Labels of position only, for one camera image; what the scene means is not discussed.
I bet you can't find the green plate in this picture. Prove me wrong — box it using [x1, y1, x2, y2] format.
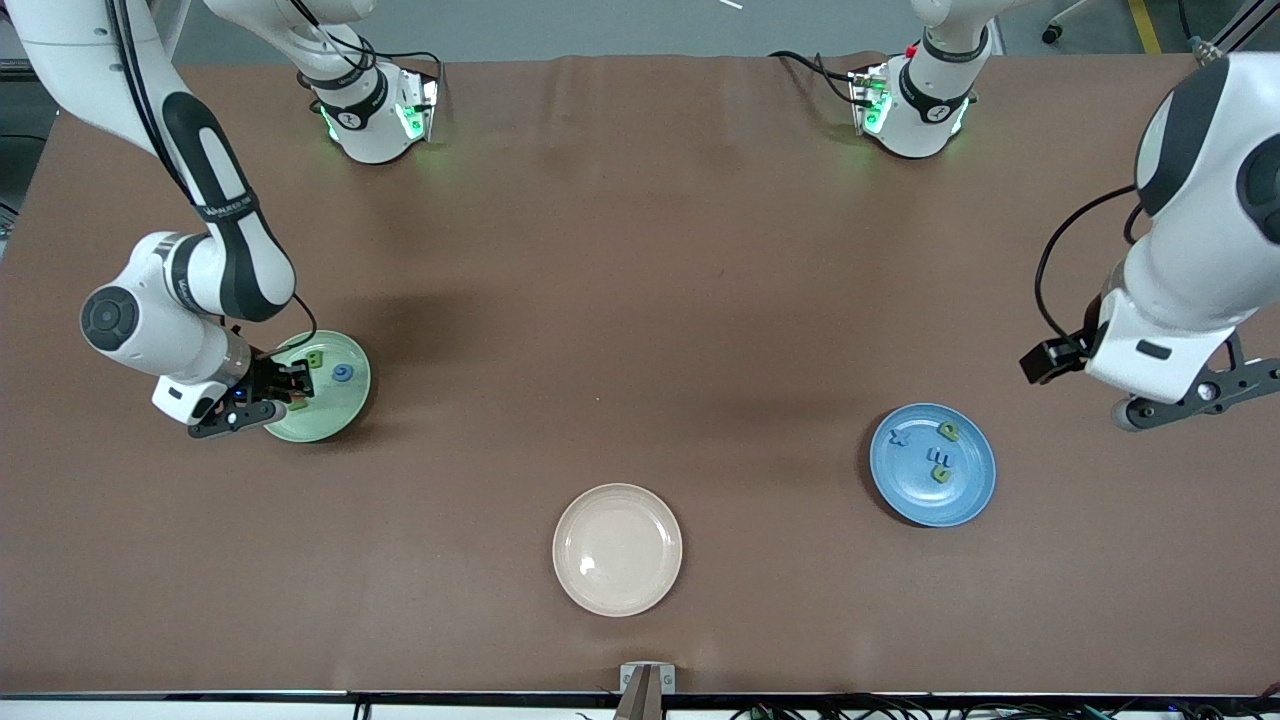
[262, 330, 372, 444]

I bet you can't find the blue plate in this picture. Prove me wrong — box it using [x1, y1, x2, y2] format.
[869, 403, 997, 528]

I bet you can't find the black chair caster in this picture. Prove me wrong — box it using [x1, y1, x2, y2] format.
[1040, 0, 1106, 46]

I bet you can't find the beige plate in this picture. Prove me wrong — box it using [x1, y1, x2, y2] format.
[552, 483, 684, 618]

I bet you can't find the brown table cover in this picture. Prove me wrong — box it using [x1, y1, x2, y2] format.
[0, 52, 1280, 698]

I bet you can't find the aluminium frame profile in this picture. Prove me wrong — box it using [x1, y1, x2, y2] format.
[1190, 0, 1263, 67]

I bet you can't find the white table edge rail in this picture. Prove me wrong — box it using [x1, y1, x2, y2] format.
[0, 688, 1280, 720]

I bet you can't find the black right base cable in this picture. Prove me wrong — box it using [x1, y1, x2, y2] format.
[297, 0, 446, 116]

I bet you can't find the black base cable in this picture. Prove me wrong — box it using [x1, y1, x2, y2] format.
[297, 0, 446, 116]
[768, 50, 866, 106]

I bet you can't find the black left base cable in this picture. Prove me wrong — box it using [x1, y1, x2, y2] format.
[768, 50, 866, 106]

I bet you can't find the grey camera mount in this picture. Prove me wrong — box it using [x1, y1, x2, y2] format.
[615, 662, 677, 720]

